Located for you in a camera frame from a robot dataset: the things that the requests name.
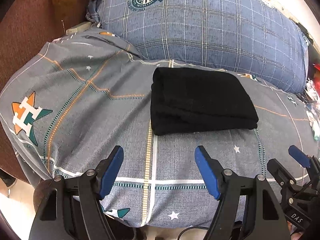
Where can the grey printed bedsheet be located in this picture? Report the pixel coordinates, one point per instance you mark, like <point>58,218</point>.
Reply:
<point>87,92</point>

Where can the pile of white gloves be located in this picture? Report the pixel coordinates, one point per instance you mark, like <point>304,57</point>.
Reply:
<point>312,120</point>

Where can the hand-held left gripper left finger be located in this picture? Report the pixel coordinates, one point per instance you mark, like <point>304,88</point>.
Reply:
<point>111,172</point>

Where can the cream bed frame edge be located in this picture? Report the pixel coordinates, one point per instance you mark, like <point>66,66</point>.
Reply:
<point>80,27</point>

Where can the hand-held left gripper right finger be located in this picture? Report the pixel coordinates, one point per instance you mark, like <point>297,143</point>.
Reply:
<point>207,172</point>

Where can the red boxes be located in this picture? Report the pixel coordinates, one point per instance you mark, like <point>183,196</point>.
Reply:
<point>317,71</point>

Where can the black pants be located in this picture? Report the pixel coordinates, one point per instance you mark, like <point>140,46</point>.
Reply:
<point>200,100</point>

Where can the blue plaid pillow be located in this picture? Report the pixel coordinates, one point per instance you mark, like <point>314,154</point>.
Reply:
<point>200,30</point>

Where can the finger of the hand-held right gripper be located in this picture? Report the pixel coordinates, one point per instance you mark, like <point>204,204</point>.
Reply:
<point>280,171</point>
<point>298,156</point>

